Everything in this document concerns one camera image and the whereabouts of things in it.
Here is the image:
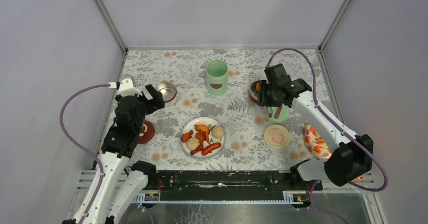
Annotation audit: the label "steel bowl red band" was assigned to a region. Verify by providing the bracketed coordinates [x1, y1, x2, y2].
[248, 80, 268, 106]
[155, 82, 177, 104]

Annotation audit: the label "fried chicken piece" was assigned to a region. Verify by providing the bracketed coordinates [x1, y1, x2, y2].
[255, 81, 261, 92]

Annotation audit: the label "black tongs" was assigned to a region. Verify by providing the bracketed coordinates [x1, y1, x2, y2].
[266, 106, 285, 120]

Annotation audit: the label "rice ball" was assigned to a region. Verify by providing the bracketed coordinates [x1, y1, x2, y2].
[211, 126, 225, 139]
[185, 137, 200, 151]

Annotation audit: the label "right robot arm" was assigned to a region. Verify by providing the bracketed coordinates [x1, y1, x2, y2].
[257, 64, 373, 190]

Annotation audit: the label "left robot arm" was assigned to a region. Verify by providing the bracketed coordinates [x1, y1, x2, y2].
[63, 82, 165, 223]

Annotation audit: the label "red round lid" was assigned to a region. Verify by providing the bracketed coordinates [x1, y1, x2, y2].
[138, 121, 155, 144]

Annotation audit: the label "orange drumstick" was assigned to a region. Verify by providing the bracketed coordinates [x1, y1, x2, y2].
[181, 130, 194, 143]

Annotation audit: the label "cream round lid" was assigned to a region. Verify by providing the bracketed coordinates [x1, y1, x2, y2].
[263, 125, 291, 150]

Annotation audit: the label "floral table mat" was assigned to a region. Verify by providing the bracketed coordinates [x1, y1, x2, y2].
[122, 49, 332, 170]

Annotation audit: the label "white plate with food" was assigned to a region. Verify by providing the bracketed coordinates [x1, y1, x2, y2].
[179, 117, 226, 159]

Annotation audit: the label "green cylindrical container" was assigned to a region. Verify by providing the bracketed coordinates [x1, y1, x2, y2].
[205, 60, 228, 96]

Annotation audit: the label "orange floral cloth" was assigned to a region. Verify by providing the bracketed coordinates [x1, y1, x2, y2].
[303, 122, 364, 182]

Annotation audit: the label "red sausage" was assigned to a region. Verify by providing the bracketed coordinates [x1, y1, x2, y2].
[201, 142, 222, 156]

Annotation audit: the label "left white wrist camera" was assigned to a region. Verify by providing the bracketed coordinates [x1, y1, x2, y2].
[108, 76, 143, 97]

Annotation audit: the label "green lid with handle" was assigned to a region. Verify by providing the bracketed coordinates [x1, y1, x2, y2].
[265, 105, 290, 125]

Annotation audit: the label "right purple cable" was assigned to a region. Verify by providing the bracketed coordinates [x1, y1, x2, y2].
[266, 48, 389, 193]

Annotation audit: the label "purple cable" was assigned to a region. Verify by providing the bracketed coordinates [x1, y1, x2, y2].
[266, 48, 389, 193]
[59, 83, 120, 223]

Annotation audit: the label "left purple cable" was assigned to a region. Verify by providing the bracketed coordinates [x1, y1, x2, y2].
[59, 83, 120, 223]

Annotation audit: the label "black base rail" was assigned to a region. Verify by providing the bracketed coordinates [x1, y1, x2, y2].
[144, 171, 307, 192]

